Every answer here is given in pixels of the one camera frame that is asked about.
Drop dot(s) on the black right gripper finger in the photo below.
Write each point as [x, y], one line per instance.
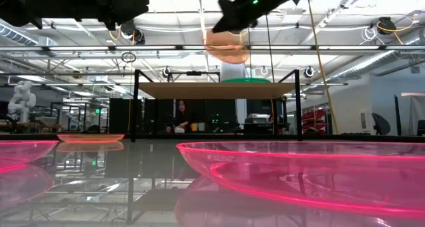
[237, 3]
[235, 19]

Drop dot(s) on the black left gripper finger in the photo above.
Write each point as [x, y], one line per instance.
[131, 4]

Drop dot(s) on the translucent orange plastic plate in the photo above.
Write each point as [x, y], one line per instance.
[89, 138]
[227, 51]

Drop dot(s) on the translucent green plastic plate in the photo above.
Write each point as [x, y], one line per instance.
[245, 80]

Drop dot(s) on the translucent pink plastic plate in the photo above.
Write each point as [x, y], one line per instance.
[299, 174]
[20, 150]

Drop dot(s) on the wooden shelf with black legs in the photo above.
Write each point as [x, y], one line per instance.
[216, 91]

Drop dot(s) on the long ceiling light bar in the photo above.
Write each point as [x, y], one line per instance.
[83, 48]

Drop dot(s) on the white round pillar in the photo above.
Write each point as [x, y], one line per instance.
[232, 71]

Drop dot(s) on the dark computer monitor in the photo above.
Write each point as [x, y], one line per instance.
[262, 105]

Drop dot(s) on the person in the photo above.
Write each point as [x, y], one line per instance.
[182, 115]

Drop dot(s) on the white humanoid robot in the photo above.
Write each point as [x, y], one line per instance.
[21, 101]

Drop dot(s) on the black cabinet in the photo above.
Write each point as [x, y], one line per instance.
[119, 115]

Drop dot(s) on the teal cup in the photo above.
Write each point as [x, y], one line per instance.
[201, 126]

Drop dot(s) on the yellow cup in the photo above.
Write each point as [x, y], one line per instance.
[194, 126]

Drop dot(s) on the white cup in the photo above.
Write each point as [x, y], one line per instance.
[179, 129]

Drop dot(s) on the red background object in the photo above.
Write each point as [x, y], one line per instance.
[313, 119]

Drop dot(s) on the dark office chair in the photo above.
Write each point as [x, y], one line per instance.
[381, 124]

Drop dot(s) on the black aluminium table frame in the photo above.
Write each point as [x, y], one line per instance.
[365, 137]

